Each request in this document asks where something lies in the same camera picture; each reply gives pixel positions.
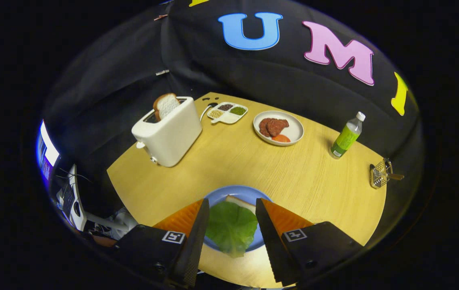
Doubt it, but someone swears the white toaster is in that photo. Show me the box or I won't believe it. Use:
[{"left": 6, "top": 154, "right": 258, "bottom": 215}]
[{"left": 131, "top": 96, "right": 203, "bottom": 168}]

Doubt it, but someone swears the small wire basket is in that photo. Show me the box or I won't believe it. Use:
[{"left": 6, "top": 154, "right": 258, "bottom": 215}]
[{"left": 370, "top": 158, "right": 394, "bottom": 189}]

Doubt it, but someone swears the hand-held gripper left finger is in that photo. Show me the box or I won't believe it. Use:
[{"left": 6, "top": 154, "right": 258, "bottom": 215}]
[{"left": 112, "top": 197, "right": 211, "bottom": 288}]

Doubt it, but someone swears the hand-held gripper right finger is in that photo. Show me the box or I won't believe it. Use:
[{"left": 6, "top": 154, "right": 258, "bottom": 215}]
[{"left": 255, "top": 197, "right": 365, "bottom": 287}]

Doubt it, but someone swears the white equipment frame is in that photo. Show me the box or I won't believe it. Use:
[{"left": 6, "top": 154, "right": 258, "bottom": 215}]
[{"left": 56, "top": 164, "right": 137, "bottom": 238}]

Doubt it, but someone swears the white toaster cable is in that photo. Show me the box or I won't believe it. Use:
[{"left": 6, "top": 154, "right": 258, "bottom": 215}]
[{"left": 200, "top": 102, "right": 219, "bottom": 122}]

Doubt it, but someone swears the green lettuce leaf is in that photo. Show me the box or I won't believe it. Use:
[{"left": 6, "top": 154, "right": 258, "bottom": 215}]
[{"left": 205, "top": 201, "right": 259, "bottom": 259}]

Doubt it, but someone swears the toasted bread slice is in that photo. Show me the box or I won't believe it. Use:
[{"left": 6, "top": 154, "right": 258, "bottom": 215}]
[{"left": 153, "top": 93, "right": 181, "bottom": 120}]

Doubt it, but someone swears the blue round plate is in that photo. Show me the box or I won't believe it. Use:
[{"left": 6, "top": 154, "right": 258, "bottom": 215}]
[{"left": 203, "top": 185, "right": 272, "bottom": 252}]

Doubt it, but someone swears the green label plastic bottle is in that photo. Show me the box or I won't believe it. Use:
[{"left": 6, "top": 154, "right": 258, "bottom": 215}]
[{"left": 329, "top": 112, "right": 366, "bottom": 160}]

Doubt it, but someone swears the white round plate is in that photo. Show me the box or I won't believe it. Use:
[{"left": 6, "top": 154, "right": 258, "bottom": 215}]
[{"left": 253, "top": 111, "right": 304, "bottom": 146}]

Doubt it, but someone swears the white divided condiment tray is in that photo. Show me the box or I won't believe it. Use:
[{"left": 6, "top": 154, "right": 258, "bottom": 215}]
[{"left": 207, "top": 102, "right": 248, "bottom": 124}]

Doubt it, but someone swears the white bread slice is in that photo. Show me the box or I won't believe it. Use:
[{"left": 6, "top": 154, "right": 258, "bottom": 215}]
[{"left": 225, "top": 195, "right": 256, "bottom": 214}]

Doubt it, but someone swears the lit computer screen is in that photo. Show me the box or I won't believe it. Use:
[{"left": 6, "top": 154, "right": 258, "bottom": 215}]
[{"left": 35, "top": 120, "right": 60, "bottom": 182}]

